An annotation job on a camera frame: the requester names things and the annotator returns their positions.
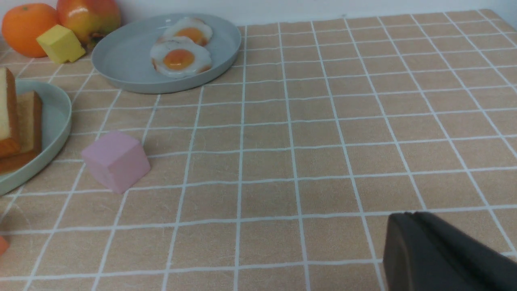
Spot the grey-blue plate with eggs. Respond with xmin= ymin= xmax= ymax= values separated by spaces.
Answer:
xmin=92 ymin=13 xmax=242 ymax=94

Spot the back fried egg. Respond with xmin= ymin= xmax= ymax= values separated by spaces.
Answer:
xmin=157 ymin=17 xmax=213 ymax=47

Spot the front right fried egg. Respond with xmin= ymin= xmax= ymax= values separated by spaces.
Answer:
xmin=149 ymin=36 xmax=212 ymax=79

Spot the green round plate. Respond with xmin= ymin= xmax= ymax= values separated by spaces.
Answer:
xmin=0 ymin=79 xmax=72 ymax=196

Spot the orange fruit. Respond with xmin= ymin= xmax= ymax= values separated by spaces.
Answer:
xmin=2 ymin=2 xmax=59 ymax=58

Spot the orange-red cube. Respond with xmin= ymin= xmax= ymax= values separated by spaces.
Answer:
xmin=0 ymin=236 xmax=11 ymax=256

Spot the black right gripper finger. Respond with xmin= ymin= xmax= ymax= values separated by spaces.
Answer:
xmin=383 ymin=212 xmax=517 ymax=291

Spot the red yellow apple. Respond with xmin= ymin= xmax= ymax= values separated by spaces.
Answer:
xmin=57 ymin=0 xmax=122 ymax=50

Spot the fried egg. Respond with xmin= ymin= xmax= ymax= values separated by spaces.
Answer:
xmin=157 ymin=17 xmax=213 ymax=47
xmin=149 ymin=36 xmax=212 ymax=79

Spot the toast slice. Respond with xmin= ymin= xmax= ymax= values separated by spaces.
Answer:
xmin=0 ymin=91 xmax=42 ymax=175
xmin=0 ymin=67 xmax=21 ymax=157

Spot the pink cube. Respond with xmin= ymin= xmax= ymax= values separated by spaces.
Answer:
xmin=81 ymin=131 xmax=151 ymax=194

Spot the yellow cube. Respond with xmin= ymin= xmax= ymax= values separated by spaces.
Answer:
xmin=36 ymin=25 xmax=86 ymax=64

